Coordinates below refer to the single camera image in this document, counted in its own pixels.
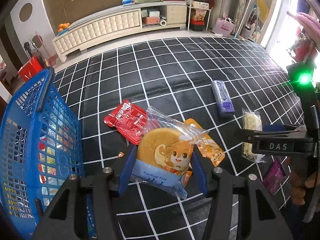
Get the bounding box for oranges on blue plate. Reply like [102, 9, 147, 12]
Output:
[57, 23, 71, 33]

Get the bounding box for purple gum pack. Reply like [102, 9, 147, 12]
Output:
[211, 80, 235, 118]

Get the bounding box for small red snack packet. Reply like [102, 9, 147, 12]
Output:
[104, 100, 146, 145]

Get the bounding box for green folded cloth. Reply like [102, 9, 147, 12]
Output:
[134, 0, 163, 4]

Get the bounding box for pink blanket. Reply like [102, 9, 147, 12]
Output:
[293, 12, 320, 46]

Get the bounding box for orange long snack packet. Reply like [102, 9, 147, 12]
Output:
[117, 152, 124, 158]

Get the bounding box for red paper bag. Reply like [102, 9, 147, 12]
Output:
[18, 55, 43, 82]

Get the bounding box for cream tv cabinet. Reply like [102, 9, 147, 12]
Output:
[52, 1, 187, 62]

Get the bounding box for clear wafer pack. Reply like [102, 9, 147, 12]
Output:
[242, 109, 265, 163]

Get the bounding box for cartoon squirrel cake packet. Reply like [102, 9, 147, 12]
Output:
[131, 106, 208, 199]

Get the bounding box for pink gift bag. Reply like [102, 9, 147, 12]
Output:
[212, 17, 234, 36]

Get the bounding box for person's right hand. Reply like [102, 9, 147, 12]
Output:
[286, 157, 316, 206]

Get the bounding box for yellow orange snack packet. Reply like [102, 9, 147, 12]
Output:
[183, 118, 225, 167]

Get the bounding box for black white grid tablecloth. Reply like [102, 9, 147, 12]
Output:
[53, 36, 307, 240]

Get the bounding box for broom and dustpan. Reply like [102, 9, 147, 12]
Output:
[23, 32, 57, 67]

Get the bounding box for blue plastic basket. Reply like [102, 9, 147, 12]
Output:
[1, 67, 85, 239]

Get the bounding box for blue tissue box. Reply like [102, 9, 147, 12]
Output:
[122, 0, 135, 5]

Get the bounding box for magenta snack packet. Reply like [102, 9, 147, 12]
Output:
[263, 159, 286, 196]

